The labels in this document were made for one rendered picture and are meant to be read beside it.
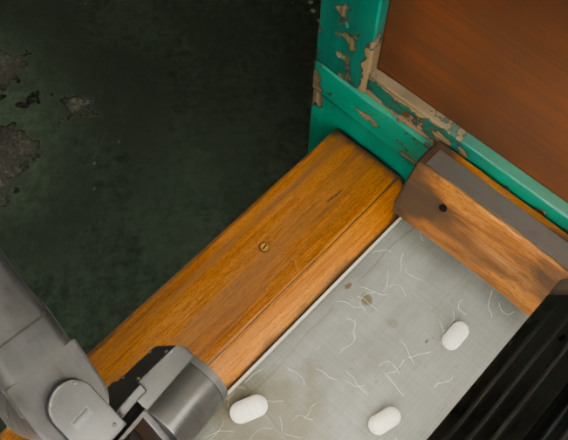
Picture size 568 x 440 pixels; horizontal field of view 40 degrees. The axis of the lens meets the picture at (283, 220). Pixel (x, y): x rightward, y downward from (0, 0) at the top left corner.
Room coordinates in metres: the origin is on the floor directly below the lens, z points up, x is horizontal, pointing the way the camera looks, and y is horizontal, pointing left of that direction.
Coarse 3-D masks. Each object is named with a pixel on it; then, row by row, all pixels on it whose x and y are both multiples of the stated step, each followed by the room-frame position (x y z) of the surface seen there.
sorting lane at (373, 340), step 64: (384, 256) 0.36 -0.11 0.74; (448, 256) 0.36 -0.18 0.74; (320, 320) 0.28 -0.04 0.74; (384, 320) 0.28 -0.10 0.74; (448, 320) 0.29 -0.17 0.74; (512, 320) 0.29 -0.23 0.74; (256, 384) 0.22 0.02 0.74; (320, 384) 0.22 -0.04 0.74; (384, 384) 0.22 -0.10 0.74; (448, 384) 0.22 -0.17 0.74
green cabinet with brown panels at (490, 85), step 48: (336, 0) 0.52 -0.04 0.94; (384, 0) 0.49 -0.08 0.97; (432, 0) 0.47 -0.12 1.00; (480, 0) 0.44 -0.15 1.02; (528, 0) 0.42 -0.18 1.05; (336, 48) 0.52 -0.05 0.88; (384, 48) 0.49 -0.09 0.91; (432, 48) 0.46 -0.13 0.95; (480, 48) 0.44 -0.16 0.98; (528, 48) 0.41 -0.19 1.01; (384, 96) 0.47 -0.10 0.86; (432, 96) 0.45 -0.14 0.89; (480, 96) 0.43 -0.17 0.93; (528, 96) 0.40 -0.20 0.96; (480, 144) 0.41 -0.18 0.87; (528, 144) 0.39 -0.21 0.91; (528, 192) 0.36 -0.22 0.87
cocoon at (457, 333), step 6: (456, 324) 0.28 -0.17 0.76; (462, 324) 0.28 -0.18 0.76; (450, 330) 0.27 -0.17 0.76; (456, 330) 0.27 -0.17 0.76; (462, 330) 0.27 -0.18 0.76; (468, 330) 0.27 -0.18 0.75; (444, 336) 0.27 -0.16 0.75; (450, 336) 0.26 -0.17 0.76; (456, 336) 0.26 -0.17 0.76; (462, 336) 0.27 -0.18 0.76; (444, 342) 0.26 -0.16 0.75; (450, 342) 0.26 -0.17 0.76; (456, 342) 0.26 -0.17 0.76; (450, 348) 0.25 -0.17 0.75
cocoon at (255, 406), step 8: (248, 400) 0.19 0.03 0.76; (256, 400) 0.19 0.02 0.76; (264, 400) 0.20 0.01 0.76; (232, 408) 0.19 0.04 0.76; (240, 408) 0.19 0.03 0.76; (248, 408) 0.19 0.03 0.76; (256, 408) 0.19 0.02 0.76; (264, 408) 0.19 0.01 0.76; (232, 416) 0.18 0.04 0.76; (240, 416) 0.18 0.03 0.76; (248, 416) 0.18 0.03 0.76; (256, 416) 0.18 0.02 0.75
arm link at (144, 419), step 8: (136, 408) 0.15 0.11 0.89; (144, 408) 0.15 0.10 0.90; (128, 416) 0.14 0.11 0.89; (136, 416) 0.14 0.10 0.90; (144, 416) 0.14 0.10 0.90; (152, 416) 0.14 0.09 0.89; (128, 424) 0.14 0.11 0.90; (136, 424) 0.14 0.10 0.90; (144, 424) 0.14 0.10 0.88; (152, 424) 0.14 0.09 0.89; (160, 424) 0.14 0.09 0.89; (120, 432) 0.13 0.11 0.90; (128, 432) 0.13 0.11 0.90; (136, 432) 0.13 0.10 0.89; (144, 432) 0.14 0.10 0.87; (152, 432) 0.13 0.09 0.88; (160, 432) 0.13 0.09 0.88
